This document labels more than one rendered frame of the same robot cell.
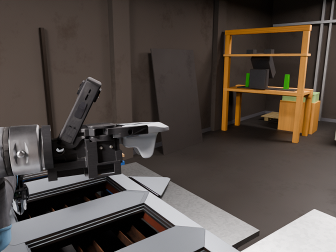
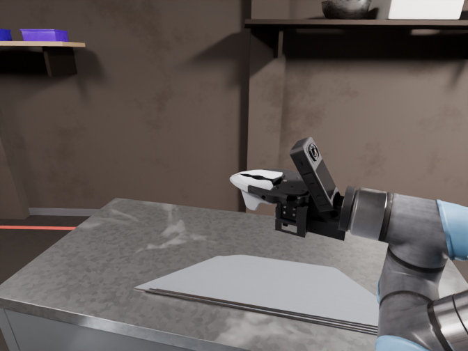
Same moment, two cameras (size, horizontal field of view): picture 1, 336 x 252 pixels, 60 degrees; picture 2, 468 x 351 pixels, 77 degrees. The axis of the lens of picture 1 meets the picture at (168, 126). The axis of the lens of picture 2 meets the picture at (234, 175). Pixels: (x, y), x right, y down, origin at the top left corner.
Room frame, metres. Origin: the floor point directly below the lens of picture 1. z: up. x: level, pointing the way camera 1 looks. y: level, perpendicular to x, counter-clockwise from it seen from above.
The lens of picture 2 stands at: (0.85, 0.38, 1.66)
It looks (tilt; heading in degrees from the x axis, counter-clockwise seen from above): 22 degrees down; 229
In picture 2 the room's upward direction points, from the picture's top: straight up
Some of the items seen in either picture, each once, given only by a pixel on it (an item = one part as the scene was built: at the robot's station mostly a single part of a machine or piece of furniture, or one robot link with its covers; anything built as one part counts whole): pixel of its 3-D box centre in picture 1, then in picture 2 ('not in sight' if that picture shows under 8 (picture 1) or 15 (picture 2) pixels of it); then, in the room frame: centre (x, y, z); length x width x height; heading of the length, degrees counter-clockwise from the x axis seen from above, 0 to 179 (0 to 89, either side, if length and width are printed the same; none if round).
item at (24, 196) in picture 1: (17, 186); not in sight; (1.23, 0.69, 1.00); 0.09 x 0.08 x 0.12; 36
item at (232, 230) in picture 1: (166, 195); not in sight; (1.68, 0.01, 0.73); 1.20 x 0.26 x 0.03; 36
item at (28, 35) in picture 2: not in sight; (45, 35); (0.28, -2.51, 1.77); 0.27 x 0.18 x 0.09; 138
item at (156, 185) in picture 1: (153, 182); not in sight; (1.80, 0.10, 0.77); 0.45 x 0.20 x 0.04; 36
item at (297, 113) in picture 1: (272, 82); not in sight; (6.32, -2.26, 1.07); 1.68 x 1.48 x 2.14; 48
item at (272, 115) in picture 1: (289, 118); not in sight; (7.37, -3.13, 0.06); 1.21 x 0.86 x 0.11; 48
